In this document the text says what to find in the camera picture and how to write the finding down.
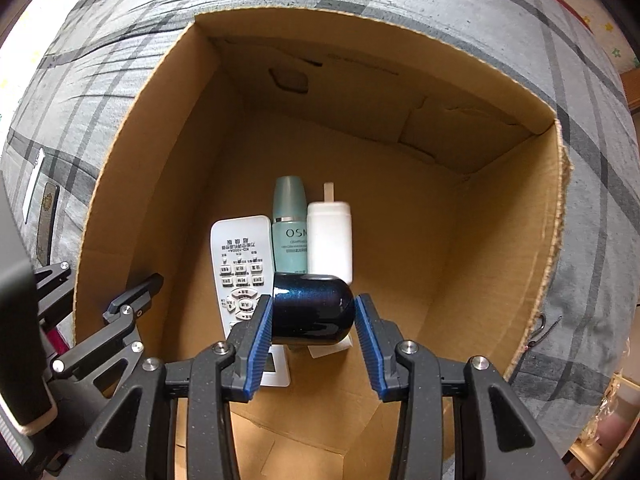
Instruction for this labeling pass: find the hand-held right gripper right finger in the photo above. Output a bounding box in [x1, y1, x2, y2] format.
[354, 292, 573, 480]

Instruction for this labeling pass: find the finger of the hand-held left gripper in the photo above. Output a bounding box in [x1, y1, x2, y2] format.
[50, 273, 165, 396]
[32, 262, 73, 331]

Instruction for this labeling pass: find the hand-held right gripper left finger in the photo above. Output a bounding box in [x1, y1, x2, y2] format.
[82, 294, 275, 480]

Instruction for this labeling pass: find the dark glossy round jar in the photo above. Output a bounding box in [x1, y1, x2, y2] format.
[269, 271, 357, 347]

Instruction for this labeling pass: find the white remote control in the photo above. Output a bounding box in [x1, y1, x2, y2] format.
[210, 215, 292, 387]

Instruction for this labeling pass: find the teal cosmetic bottle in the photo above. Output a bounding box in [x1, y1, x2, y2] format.
[271, 175, 308, 276]

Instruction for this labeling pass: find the white plastic bottle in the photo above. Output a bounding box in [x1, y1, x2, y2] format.
[306, 182, 355, 283]

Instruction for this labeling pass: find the brown cardboard box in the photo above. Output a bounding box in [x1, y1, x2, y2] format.
[74, 0, 573, 480]

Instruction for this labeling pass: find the dark ornamented phone case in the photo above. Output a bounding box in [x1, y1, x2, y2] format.
[35, 182, 62, 266]

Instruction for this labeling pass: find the white smartphone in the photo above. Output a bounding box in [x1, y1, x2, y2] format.
[24, 147, 47, 226]

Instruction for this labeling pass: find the wooden rack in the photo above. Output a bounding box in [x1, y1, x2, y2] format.
[570, 370, 640, 476]

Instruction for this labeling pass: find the grey plaid blanket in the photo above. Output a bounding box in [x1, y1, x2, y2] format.
[0, 0, 640, 411]

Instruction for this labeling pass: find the cream star print bedsheet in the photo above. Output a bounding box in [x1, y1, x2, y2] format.
[500, 0, 640, 73]

